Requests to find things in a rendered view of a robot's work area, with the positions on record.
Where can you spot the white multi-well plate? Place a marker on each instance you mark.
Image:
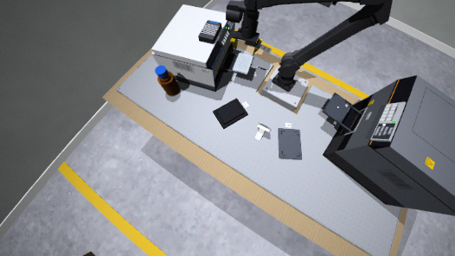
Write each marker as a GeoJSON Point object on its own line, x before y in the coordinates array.
{"type": "Point", "coordinates": [242, 63]}

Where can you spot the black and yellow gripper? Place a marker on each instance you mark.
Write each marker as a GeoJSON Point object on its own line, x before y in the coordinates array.
{"type": "Point", "coordinates": [247, 36]}

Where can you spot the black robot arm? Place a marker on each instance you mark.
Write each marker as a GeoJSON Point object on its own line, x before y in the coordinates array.
{"type": "Point", "coordinates": [368, 16]}

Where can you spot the brown bottle with blue cap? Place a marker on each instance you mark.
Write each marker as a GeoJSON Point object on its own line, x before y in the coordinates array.
{"type": "Point", "coordinates": [167, 81]}

